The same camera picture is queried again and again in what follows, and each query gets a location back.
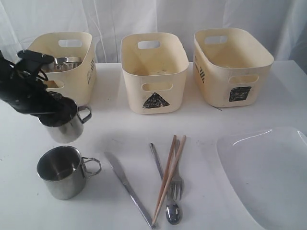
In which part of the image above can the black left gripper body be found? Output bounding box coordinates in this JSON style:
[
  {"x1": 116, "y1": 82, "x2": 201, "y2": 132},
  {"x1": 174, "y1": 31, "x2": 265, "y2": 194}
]
[{"x1": 0, "y1": 55, "x2": 54, "y2": 116}]

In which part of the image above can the stainless steel bowl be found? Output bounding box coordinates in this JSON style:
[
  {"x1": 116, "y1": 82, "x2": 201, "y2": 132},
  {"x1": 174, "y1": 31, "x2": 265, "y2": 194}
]
[{"x1": 42, "y1": 57, "x2": 82, "y2": 72}]

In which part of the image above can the stainless steel fork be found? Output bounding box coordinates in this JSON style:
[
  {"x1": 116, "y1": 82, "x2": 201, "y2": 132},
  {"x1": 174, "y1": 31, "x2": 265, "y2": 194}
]
[{"x1": 169, "y1": 138, "x2": 185, "y2": 201}]

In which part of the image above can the stainless steel spoon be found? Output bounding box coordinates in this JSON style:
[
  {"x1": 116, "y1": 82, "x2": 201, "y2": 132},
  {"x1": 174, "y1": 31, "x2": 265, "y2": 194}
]
[{"x1": 149, "y1": 139, "x2": 181, "y2": 225}]

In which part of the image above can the cream bin with circle mark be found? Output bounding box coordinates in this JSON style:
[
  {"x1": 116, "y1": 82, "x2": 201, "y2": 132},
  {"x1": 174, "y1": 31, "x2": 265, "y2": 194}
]
[{"x1": 28, "y1": 32, "x2": 96, "y2": 106}]

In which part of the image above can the stainless steel table knife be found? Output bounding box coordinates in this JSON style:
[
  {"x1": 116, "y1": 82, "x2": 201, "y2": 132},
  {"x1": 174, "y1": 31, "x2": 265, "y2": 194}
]
[{"x1": 104, "y1": 152, "x2": 155, "y2": 230}]

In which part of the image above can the cream bin with triangle mark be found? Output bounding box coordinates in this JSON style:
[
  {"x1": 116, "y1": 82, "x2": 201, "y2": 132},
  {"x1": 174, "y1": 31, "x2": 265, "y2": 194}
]
[{"x1": 121, "y1": 33, "x2": 189, "y2": 115}]

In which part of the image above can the cream bin with square mark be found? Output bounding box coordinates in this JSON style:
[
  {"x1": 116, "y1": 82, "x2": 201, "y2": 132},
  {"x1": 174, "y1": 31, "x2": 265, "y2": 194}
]
[{"x1": 193, "y1": 28, "x2": 274, "y2": 108}]

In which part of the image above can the white square ceramic plate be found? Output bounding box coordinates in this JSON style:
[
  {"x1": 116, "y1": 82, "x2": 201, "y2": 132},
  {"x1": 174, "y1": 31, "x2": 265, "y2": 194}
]
[{"x1": 216, "y1": 126, "x2": 307, "y2": 230}]

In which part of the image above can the white curtain backdrop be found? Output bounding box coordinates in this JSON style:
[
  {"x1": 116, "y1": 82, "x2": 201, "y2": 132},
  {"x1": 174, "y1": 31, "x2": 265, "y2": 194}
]
[{"x1": 0, "y1": 0, "x2": 307, "y2": 68}]

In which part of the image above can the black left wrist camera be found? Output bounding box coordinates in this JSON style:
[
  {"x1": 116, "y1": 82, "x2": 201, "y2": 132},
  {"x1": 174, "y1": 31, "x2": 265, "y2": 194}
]
[{"x1": 16, "y1": 49, "x2": 54, "y2": 72}]

